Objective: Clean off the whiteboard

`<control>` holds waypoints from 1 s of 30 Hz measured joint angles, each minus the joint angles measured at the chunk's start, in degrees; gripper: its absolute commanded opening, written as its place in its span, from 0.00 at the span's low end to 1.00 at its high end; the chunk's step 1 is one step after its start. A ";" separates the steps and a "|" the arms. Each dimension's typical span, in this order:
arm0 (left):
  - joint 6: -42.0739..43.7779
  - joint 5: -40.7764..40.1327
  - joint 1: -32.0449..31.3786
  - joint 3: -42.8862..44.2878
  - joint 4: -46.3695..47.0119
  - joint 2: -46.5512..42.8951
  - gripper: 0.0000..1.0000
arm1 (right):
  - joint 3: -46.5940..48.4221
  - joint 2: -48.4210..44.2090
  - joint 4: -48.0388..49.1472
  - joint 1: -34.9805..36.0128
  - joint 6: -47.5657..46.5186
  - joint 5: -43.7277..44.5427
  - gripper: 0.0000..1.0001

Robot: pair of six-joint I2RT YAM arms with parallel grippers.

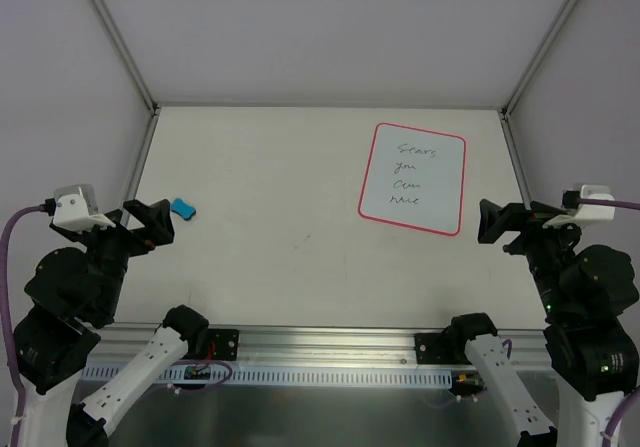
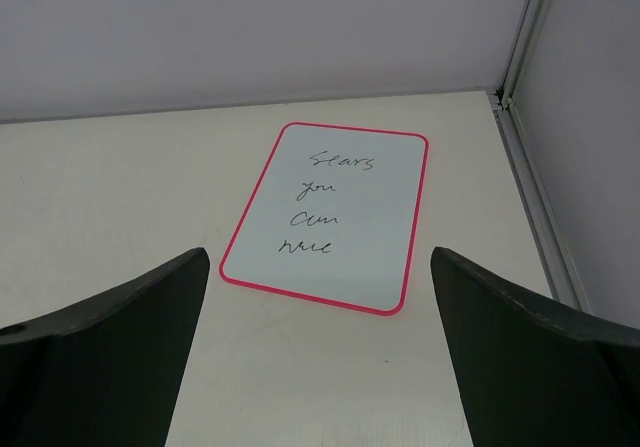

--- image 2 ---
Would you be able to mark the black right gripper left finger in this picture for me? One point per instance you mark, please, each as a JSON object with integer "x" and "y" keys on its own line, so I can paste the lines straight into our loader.
{"x": 105, "y": 371}

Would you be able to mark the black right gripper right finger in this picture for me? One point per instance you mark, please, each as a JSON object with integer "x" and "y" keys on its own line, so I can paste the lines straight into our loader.
{"x": 530, "y": 370}

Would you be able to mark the pink framed whiteboard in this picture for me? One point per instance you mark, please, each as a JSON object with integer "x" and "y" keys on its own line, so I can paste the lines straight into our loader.
{"x": 333, "y": 218}

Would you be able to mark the right aluminium table rail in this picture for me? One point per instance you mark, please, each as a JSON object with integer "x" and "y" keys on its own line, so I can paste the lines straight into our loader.
{"x": 560, "y": 270}

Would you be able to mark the right aluminium corner post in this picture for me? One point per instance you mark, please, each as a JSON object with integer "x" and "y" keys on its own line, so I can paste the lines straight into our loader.
{"x": 531, "y": 22}

